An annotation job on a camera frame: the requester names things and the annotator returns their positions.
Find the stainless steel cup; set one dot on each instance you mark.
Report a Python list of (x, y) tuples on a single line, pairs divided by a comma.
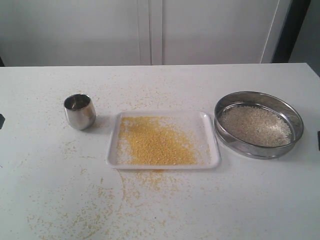
[(79, 111)]

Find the white rice grains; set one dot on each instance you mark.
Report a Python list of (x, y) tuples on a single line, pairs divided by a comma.
[(256, 126)]

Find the white rectangular plastic tray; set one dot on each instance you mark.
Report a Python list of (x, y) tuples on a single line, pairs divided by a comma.
[(200, 123)]

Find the round steel mesh sieve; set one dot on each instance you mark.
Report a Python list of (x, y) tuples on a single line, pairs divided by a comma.
[(264, 101)]

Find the yellow millet pile on tray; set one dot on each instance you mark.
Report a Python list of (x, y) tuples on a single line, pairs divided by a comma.
[(154, 141)]

